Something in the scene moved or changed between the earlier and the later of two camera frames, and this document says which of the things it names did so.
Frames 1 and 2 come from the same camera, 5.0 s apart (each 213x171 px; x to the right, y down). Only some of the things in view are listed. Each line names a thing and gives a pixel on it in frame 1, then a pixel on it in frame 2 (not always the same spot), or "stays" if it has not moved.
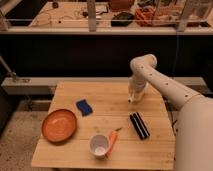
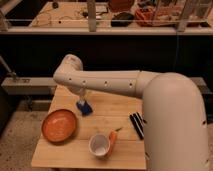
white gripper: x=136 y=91 → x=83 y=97
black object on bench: x=122 y=19 stays
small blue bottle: x=84 y=107 stays
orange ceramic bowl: x=58 y=125 stays
